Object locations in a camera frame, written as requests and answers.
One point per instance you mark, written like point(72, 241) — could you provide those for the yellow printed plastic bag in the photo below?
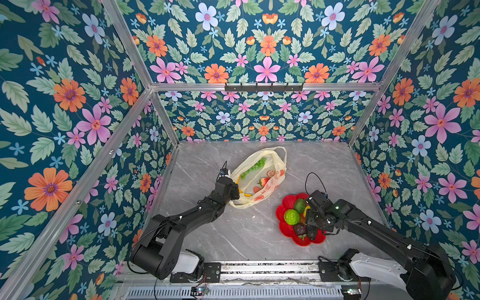
point(259, 176)

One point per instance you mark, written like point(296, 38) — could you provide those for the dark brown fake fruit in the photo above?
point(300, 230)

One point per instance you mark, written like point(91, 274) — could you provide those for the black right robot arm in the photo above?
point(422, 270)

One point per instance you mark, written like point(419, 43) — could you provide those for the green fake lime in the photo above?
point(300, 206)

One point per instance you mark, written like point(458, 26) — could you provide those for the aluminium frame left crossbar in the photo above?
point(42, 247)

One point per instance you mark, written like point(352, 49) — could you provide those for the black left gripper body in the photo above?
point(233, 194)

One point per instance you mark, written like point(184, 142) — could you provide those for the dark avocado fake fruit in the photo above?
point(312, 233)

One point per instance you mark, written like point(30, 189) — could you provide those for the aluminium frame corner post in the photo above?
point(419, 23)
point(113, 10)

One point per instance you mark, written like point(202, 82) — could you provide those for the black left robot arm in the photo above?
point(158, 250)

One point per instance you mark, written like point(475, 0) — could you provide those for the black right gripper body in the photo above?
point(315, 220)

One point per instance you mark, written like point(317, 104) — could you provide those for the red fake strawberry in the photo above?
point(263, 181)

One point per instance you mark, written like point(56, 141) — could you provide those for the orange yellow fake banana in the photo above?
point(243, 186)

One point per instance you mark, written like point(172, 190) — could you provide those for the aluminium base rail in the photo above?
point(258, 280)

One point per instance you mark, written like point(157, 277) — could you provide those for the black hook rack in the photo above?
point(264, 87)

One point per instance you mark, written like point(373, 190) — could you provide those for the light green fake fruit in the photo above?
point(291, 217)

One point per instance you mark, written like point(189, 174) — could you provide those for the aluminium frame back crossbar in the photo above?
point(351, 86)

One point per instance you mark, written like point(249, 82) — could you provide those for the red flower-shaped plate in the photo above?
point(287, 230)

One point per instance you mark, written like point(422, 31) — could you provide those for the yellow fake lemon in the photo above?
point(306, 210)

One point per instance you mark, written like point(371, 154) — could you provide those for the aluminium frame corner post left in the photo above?
point(113, 10)

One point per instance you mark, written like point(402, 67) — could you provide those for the green fake grape bunch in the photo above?
point(259, 165)

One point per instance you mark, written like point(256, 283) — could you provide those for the aluminium frame crossbar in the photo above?
point(351, 86)
point(42, 247)

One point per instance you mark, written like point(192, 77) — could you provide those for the aluminium frame corner post right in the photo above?
point(419, 23)

